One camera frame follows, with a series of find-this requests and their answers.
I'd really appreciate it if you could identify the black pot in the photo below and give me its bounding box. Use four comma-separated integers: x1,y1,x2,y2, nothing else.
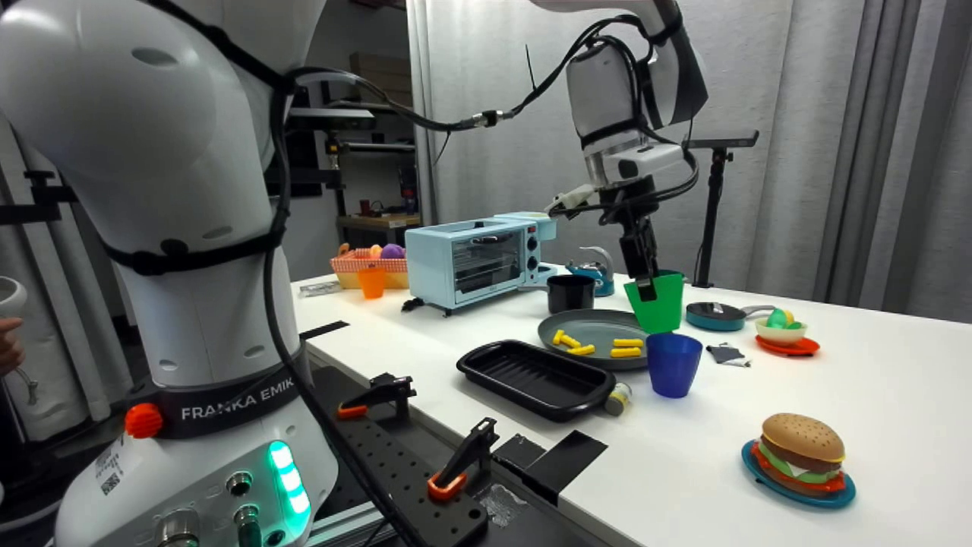
544,274,600,317

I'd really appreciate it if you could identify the orange-handled black clamp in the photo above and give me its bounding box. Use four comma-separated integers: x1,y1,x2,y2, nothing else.
334,371,418,424
425,416,502,509

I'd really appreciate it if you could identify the grey curtain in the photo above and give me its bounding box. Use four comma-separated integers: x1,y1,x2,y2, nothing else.
407,0,972,328

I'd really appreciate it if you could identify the orange plastic cup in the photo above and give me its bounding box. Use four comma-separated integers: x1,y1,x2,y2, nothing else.
360,263,391,300

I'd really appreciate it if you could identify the teal frying pan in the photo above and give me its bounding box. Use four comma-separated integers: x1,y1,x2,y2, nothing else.
683,300,778,334

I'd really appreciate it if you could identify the blue plastic cup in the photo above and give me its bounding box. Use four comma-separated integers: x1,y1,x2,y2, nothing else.
645,332,705,400

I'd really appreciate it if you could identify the black tape patch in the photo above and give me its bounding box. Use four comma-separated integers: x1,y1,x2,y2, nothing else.
491,428,610,503

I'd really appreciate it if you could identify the aluminium extrusion rail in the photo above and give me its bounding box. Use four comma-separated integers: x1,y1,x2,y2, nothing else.
301,493,405,547

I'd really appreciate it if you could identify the small orange plate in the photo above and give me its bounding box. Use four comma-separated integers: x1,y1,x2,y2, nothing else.
752,332,824,363

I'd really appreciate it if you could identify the grey oval plate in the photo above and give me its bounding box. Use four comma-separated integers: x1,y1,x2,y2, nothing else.
535,306,678,374

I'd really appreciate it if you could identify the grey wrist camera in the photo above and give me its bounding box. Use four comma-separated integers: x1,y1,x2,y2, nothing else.
548,180,614,223

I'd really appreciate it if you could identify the person's hand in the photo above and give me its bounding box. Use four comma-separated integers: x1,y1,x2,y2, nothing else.
0,313,24,376

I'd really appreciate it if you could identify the toy burger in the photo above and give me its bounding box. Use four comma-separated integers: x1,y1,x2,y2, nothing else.
758,411,847,489

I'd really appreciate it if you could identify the small teal plate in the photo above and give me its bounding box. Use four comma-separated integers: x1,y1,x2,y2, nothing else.
739,437,861,513

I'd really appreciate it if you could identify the dark metal shelf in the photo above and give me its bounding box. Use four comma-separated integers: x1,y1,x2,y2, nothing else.
287,95,421,247

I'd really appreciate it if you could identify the black perforated base board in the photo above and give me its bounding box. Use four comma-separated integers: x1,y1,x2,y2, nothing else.
301,346,633,547

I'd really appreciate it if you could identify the black camera on stand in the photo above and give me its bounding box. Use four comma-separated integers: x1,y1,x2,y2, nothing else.
678,125,763,152

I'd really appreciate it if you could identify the black rectangular tray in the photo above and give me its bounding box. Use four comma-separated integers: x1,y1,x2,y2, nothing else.
453,337,619,424

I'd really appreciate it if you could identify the green yellow toy taco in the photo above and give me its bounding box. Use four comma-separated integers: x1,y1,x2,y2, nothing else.
758,306,812,346

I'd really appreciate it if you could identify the small yellow-labelled can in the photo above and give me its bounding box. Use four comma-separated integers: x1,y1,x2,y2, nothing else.
602,380,633,418

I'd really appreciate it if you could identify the green plastic cup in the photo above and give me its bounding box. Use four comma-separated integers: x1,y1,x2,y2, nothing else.
622,268,689,337

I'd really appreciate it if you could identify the light blue toaster oven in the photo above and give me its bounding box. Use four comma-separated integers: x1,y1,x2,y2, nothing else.
405,209,558,317

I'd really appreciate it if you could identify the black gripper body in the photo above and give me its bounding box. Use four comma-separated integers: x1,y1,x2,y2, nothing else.
595,174,664,228

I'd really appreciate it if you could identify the small grey black clip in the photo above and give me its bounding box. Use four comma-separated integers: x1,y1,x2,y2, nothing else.
705,339,752,371

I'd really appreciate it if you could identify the black camera stand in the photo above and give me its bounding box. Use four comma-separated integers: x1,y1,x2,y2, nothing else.
696,147,735,290

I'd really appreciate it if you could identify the blue metal-handled container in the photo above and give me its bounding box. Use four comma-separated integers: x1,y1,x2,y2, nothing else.
566,247,618,297

